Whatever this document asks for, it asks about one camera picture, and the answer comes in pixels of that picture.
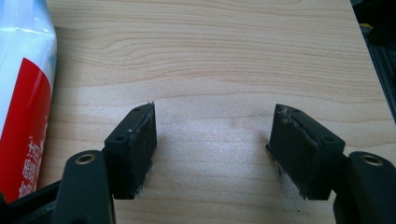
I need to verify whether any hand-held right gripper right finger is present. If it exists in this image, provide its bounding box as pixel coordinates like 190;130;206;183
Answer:
265;104;396;224

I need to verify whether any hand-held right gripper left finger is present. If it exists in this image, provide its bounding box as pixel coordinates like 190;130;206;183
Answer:
50;102;158;224

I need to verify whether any white and red plastic bag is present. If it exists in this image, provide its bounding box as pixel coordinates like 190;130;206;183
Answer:
0;0;58;203

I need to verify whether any dark metal frame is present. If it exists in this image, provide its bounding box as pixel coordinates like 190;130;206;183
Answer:
349;0;396;124

